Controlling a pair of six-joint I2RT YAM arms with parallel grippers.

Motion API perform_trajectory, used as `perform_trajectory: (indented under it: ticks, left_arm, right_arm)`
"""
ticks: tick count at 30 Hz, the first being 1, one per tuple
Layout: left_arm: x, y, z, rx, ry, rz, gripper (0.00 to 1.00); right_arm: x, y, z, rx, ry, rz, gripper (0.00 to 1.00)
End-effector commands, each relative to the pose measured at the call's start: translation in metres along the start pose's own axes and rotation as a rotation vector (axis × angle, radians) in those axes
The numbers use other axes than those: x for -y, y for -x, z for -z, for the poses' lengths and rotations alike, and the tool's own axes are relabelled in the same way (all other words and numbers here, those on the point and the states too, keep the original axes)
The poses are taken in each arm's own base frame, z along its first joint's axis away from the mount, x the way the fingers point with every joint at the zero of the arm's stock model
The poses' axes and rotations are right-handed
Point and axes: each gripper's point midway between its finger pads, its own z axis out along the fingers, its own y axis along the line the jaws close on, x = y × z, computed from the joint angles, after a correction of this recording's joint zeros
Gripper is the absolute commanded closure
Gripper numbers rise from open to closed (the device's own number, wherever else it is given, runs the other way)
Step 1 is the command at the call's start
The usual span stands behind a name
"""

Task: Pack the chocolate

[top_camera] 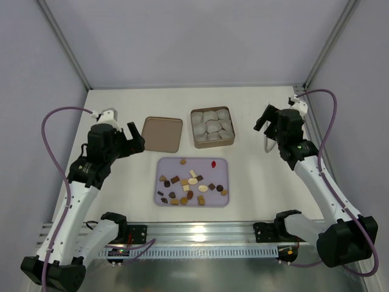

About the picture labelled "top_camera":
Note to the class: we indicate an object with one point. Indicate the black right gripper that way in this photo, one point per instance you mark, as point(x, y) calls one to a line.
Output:
point(268, 122)

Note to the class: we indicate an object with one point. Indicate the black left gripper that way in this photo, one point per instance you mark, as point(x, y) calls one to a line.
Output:
point(129, 145)

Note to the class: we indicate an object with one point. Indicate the white oval chocolate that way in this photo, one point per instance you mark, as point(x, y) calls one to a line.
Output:
point(192, 181)
point(202, 188)

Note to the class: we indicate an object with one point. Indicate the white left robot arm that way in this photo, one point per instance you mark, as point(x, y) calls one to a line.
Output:
point(62, 260)

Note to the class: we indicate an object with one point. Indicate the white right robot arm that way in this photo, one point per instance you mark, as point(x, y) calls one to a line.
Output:
point(346, 236)

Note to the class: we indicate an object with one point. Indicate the brown rectangular chocolate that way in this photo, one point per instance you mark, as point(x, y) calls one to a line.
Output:
point(175, 179)

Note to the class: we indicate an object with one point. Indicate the brown oval chocolate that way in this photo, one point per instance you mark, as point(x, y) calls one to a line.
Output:
point(189, 195)

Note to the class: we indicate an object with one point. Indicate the caramel cube chocolate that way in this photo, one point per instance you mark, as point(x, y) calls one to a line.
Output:
point(201, 200)

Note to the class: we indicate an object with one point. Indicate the rose gold tin lid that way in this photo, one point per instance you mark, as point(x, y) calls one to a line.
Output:
point(162, 134)

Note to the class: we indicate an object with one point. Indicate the lilac plastic tray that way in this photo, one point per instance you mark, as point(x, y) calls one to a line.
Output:
point(171, 167)

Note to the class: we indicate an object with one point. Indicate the rose gold tin box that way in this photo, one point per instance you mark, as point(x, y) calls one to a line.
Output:
point(212, 127)

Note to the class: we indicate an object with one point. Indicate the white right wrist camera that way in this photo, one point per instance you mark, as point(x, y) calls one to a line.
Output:
point(298, 105)

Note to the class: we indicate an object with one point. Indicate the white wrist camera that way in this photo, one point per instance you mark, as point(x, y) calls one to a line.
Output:
point(107, 116)
point(298, 105)

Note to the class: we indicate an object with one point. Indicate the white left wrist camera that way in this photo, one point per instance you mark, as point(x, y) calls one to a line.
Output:
point(107, 116)

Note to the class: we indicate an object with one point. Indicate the aluminium mounting rail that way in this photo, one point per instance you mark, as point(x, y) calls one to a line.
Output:
point(140, 235)

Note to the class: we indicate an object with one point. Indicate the slotted cable duct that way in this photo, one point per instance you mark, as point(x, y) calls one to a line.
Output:
point(193, 252)

